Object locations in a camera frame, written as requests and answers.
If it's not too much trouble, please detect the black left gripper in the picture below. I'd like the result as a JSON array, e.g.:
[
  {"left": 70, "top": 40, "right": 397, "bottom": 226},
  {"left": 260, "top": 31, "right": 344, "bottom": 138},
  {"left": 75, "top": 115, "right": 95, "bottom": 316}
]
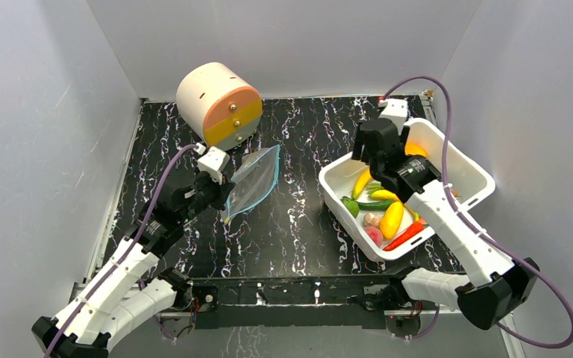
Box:
[{"left": 179, "top": 166, "right": 236, "bottom": 224}]

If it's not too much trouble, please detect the small yellow banana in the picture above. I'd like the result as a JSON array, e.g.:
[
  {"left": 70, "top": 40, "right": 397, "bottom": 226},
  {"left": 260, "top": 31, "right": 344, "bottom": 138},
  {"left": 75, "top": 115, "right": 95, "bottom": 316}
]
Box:
[{"left": 351, "top": 168, "right": 372, "bottom": 200}]

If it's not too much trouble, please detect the yellow bell pepper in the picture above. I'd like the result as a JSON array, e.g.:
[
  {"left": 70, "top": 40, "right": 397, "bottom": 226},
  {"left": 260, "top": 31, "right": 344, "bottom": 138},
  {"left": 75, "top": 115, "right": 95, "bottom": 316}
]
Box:
[{"left": 404, "top": 142, "right": 428, "bottom": 158}]

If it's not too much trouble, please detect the clear blue zip bag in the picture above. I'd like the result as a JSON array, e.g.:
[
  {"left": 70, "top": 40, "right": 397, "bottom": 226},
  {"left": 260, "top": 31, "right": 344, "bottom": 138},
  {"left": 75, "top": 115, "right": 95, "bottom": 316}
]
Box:
[{"left": 220, "top": 145, "right": 281, "bottom": 224}]

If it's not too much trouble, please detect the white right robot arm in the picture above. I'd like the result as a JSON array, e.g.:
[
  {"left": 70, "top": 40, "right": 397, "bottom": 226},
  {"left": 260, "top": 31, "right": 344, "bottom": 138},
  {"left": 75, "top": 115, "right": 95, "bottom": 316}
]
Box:
[{"left": 351, "top": 119, "right": 539, "bottom": 330}]

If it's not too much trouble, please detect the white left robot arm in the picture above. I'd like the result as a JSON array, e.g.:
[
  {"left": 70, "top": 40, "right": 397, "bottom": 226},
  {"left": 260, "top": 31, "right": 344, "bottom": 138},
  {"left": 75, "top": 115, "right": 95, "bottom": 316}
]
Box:
[{"left": 31, "top": 172, "right": 235, "bottom": 357}]

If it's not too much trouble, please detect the long yellow banana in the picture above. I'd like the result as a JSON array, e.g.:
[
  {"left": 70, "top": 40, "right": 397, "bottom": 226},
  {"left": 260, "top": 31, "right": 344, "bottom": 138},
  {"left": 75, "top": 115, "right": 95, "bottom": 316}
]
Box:
[{"left": 369, "top": 189, "right": 420, "bottom": 222}]

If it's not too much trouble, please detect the green cucumber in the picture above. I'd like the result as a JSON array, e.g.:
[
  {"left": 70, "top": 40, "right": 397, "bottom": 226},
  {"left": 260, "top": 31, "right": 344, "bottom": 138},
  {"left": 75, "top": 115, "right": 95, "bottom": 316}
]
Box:
[{"left": 340, "top": 196, "right": 394, "bottom": 218}]

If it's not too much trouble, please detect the beige garlic bulb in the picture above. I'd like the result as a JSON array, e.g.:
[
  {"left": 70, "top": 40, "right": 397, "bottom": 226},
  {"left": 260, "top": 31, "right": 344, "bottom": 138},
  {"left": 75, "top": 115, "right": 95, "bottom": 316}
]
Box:
[{"left": 363, "top": 213, "right": 381, "bottom": 228}]

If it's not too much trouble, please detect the yellow mango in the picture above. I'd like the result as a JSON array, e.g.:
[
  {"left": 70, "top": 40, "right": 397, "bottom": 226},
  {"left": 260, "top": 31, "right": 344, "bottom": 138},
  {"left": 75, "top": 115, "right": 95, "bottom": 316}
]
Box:
[{"left": 379, "top": 201, "right": 404, "bottom": 240}]

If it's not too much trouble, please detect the white plastic bin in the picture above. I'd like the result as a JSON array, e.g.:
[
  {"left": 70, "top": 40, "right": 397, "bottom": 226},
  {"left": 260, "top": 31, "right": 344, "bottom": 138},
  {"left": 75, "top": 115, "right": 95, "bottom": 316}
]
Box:
[{"left": 319, "top": 118, "right": 495, "bottom": 261}]

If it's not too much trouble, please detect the round pastel drawer cabinet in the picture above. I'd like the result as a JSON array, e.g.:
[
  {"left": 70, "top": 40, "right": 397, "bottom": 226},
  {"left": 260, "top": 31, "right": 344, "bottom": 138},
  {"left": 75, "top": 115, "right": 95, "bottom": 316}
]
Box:
[{"left": 176, "top": 62, "right": 263, "bottom": 151}]

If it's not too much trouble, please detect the pink peach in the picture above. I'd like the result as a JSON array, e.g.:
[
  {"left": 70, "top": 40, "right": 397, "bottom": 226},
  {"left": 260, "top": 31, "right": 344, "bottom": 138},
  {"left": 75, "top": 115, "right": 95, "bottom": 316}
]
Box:
[{"left": 363, "top": 226, "right": 384, "bottom": 247}]

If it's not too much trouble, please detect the red chili pepper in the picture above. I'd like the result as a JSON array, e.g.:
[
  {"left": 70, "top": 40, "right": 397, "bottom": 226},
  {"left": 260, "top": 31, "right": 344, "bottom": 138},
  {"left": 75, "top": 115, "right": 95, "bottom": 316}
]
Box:
[{"left": 383, "top": 222, "right": 424, "bottom": 251}]

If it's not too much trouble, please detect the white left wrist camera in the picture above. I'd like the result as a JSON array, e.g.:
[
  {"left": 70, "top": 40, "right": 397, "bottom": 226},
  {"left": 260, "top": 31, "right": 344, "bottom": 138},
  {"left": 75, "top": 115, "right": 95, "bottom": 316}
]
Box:
[{"left": 197, "top": 146, "right": 230, "bottom": 185}]

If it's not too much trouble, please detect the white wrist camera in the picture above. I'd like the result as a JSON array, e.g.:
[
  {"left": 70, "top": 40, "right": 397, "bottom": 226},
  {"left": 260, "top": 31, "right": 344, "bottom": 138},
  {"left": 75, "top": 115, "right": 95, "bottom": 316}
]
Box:
[
  {"left": 197, "top": 146, "right": 230, "bottom": 185},
  {"left": 378, "top": 98, "right": 408, "bottom": 132}
]

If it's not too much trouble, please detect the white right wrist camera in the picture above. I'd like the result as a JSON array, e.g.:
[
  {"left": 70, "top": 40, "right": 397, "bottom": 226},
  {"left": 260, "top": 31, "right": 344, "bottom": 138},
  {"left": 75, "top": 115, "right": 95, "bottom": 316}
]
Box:
[{"left": 378, "top": 98, "right": 408, "bottom": 132}]

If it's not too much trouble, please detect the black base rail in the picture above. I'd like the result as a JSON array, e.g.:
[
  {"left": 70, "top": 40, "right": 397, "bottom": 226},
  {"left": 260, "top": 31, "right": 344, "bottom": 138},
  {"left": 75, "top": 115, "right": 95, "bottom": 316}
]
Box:
[{"left": 148, "top": 268, "right": 441, "bottom": 331}]

